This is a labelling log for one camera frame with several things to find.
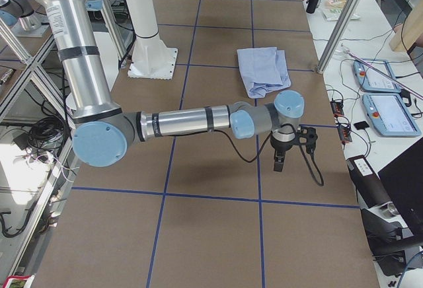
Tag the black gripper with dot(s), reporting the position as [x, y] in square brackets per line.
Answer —
[280, 145]

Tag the blue white striped shirt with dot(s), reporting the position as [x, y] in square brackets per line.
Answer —
[263, 70]

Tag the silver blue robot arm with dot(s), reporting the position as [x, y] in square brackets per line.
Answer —
[109, 120]

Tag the small black card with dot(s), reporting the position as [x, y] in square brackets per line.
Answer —
[362, 125]

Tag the lower teach pendant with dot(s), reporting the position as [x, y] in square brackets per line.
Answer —
[389, 115]

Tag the teach pendant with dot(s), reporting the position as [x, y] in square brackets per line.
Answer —
[372, 81]
[389, 115]

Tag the upper teach pendant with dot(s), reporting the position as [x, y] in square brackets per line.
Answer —
[372, 81]

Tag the black laptop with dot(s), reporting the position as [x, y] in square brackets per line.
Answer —
[402, 179]

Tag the white chair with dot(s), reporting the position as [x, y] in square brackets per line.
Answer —
[70, 103]

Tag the aluminium frame post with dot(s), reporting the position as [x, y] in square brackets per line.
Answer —
[336, 35]

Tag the black camera stand base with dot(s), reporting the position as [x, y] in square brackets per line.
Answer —
[392, 245]

